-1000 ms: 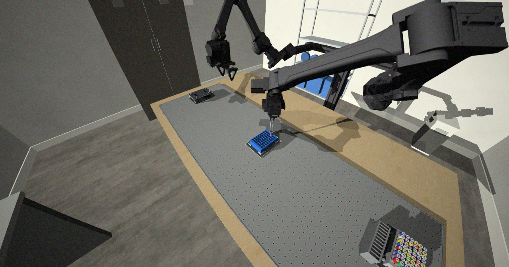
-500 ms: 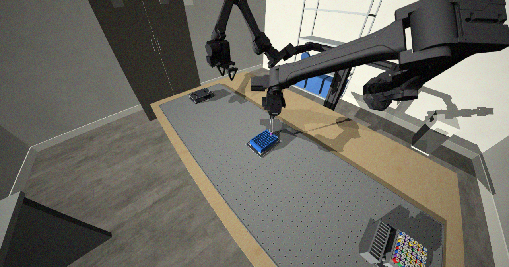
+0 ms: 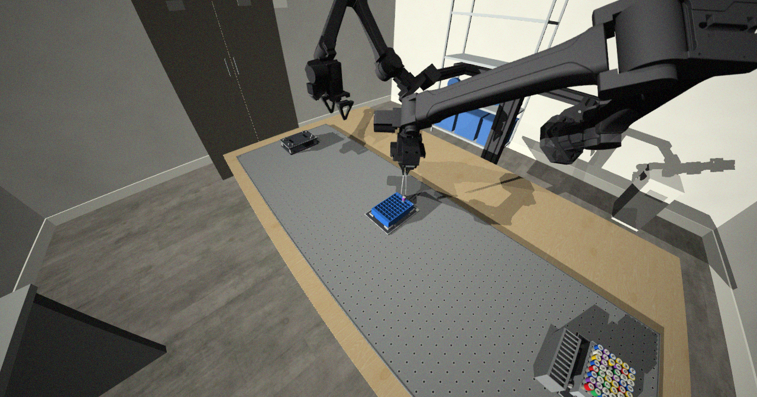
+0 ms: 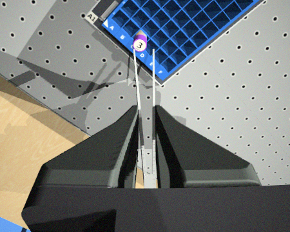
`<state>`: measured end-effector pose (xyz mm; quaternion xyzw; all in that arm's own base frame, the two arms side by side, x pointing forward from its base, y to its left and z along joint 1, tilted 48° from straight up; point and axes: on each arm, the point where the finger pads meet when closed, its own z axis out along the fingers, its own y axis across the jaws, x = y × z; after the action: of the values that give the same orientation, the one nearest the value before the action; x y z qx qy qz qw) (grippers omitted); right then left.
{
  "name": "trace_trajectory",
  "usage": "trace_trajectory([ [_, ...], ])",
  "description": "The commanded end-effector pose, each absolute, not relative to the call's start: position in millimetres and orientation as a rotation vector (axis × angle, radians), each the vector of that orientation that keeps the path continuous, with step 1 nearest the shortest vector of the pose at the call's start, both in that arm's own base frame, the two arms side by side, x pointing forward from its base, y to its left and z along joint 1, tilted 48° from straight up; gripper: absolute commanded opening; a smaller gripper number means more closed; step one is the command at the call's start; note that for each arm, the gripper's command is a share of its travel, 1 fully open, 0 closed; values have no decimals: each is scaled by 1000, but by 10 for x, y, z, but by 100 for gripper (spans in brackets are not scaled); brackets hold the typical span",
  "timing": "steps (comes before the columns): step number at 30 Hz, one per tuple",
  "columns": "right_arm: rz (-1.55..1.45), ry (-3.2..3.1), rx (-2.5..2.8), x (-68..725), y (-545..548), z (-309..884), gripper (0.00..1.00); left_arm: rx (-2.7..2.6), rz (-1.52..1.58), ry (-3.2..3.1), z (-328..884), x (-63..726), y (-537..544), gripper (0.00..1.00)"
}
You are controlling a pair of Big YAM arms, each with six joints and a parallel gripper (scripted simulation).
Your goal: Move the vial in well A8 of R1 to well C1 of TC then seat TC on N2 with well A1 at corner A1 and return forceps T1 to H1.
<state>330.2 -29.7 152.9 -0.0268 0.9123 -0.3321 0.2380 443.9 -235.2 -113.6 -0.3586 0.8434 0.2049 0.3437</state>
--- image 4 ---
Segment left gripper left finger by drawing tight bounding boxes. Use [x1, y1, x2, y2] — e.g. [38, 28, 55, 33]
[32, 105, 139, 188]

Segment grey perforated base plate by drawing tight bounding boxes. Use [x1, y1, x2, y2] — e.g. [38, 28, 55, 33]
[0, 0, 290, 186]

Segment blue tube carrier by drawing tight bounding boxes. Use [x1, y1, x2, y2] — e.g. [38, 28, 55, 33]
[102, 0, 259, 80]

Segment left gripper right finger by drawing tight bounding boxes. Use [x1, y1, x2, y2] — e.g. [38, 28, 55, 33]
[155, 105, 262, 188]

